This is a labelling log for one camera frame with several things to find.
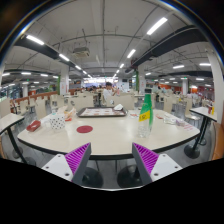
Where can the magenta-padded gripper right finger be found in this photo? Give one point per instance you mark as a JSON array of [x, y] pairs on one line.
[[163, 166]]

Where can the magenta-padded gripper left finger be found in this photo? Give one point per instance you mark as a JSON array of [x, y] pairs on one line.
[[60, 166]]

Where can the green-labelled clear drink bottle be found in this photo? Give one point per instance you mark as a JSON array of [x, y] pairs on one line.
[[145, 115]]

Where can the white polka-dot mug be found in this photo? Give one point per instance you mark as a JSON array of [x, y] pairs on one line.
[[57, 122]]

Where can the flat round red coaster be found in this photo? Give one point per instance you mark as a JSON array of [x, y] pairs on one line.
[[84, 129]]

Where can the printed paper leaflet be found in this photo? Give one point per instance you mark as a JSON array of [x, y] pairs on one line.
[[187, 127]]

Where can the pink packet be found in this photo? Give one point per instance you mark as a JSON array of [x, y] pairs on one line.
[[180, 123]]

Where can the clear plastic bag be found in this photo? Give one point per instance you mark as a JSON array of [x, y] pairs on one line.
[[170, 119]]

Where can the red food carton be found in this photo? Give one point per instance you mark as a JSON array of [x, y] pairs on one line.
[[33, 126]]

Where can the crumpled paper food wrapper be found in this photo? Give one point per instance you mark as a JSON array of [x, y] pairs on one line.
[[69, 114]]

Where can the orange wooden chair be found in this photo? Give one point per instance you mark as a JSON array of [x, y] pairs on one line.
[[218, 141]]

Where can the white table with condiments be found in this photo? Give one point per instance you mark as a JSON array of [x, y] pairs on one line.
[[203, 113]]

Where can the dark food tray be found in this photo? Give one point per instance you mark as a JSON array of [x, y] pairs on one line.
[[100, 112]]

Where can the white side table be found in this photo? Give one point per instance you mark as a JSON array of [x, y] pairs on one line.
[[10, 120]]

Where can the beige chairs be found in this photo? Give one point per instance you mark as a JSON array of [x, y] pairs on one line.
[[83, 101]]

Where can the white napkin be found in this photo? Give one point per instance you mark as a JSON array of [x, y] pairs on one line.
[[118, 107]]

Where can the person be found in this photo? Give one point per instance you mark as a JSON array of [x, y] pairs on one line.
[[107, 93]]

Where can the ceiling air conditioner unit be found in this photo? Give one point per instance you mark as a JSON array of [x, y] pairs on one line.
[[81, 52]]

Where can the ceiling lights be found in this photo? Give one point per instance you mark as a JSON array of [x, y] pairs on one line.
[[156, 25]]

